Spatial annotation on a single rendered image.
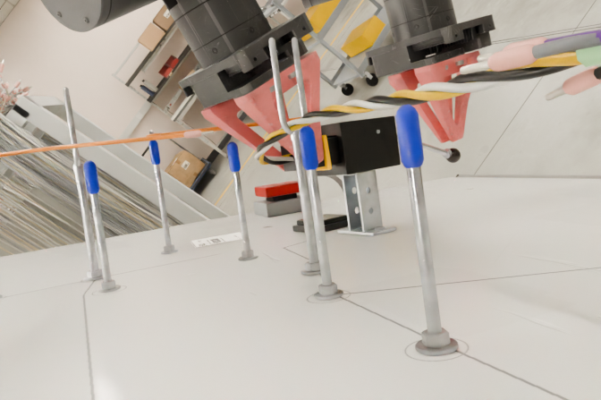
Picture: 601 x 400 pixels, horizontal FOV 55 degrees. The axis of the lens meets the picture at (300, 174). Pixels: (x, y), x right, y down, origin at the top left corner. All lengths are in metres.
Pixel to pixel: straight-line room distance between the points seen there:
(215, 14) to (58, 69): 8.20
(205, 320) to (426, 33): 0.31
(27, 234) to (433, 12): 0.79
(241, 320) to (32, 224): 0.82
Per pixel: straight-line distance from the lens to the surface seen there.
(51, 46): 8.61
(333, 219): 0.51
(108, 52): 8.53
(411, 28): 0.52
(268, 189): 0.66
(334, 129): 0.44
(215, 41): 0.40
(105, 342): 0.29
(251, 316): 0.28
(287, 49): 0.41
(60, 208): 1.07
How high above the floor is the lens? 1.28
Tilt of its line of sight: 16 degrees down
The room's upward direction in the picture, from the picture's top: 54 degrees counter-clockwise
